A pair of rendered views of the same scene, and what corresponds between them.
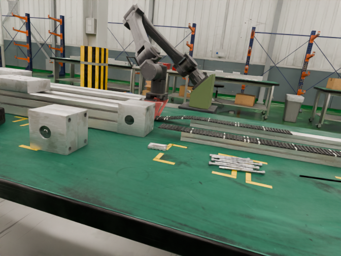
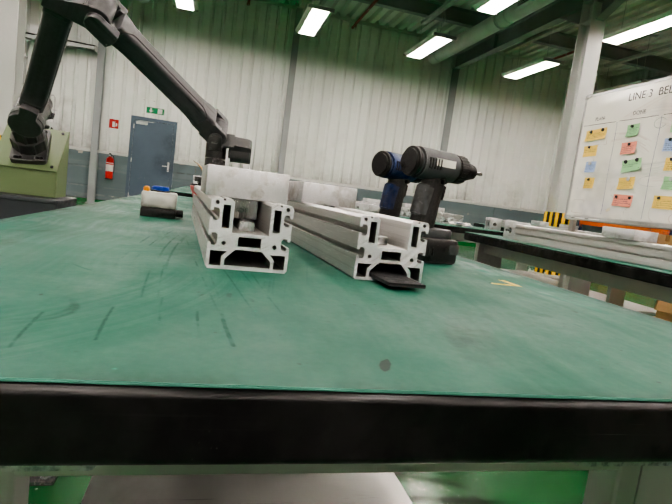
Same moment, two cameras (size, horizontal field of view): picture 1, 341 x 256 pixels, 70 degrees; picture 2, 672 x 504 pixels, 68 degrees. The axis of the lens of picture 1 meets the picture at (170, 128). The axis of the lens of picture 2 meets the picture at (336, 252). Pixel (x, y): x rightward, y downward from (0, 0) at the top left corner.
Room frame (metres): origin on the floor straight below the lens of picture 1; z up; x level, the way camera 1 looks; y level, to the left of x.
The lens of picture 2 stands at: (1.34, 1.47, 0.88)
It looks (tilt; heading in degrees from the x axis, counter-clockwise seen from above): 6 degrees down; 240
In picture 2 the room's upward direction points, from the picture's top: 8 degrees clockwise
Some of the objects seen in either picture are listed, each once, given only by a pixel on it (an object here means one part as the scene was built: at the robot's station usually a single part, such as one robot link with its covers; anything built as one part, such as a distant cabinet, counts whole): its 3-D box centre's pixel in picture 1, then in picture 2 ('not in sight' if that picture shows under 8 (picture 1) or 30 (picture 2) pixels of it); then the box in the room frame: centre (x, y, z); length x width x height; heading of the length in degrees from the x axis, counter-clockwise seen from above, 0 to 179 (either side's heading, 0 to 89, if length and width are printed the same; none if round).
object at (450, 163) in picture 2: not in sight; (440, 207); (0.67, 0.71, 0.89); 0.20 x 0.08 x 0.22; 2
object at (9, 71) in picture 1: (7, 76); (240, 192); (1.10, 0.75, 0.87); 0.16 x 0.11 x 0.07; 78
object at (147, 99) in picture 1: (154, 106); not in sight; (0.93, 0.07, 0.84); 0.07 x 0.07 x 0.09; 78
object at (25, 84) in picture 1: (20, 87); (318, 200); (0.86, 0.55, 0.87); 0.16 x 0.11 x 0.07; 78
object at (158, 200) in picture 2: not in sight; (163, 203); (1.11, 0.21, 0.81); 0.10 x 0.08 x 0.06; 168
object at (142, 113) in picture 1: (138, 116); not in sight; (0.78, 0.11, 0.83); 0.12 x 0.09 x 0.10; 168
